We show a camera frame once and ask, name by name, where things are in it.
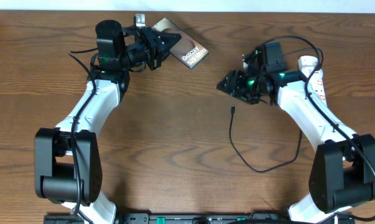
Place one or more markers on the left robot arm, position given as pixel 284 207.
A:
pixel 67 163

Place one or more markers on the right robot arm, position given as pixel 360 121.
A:
pixel 343 170

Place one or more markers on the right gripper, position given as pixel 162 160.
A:
pixel 235 78

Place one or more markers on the white power strip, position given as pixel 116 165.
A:
pixel 306 65

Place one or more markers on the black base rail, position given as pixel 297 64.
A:
pixel 143 218

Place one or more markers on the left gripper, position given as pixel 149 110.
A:
pixel 154 50

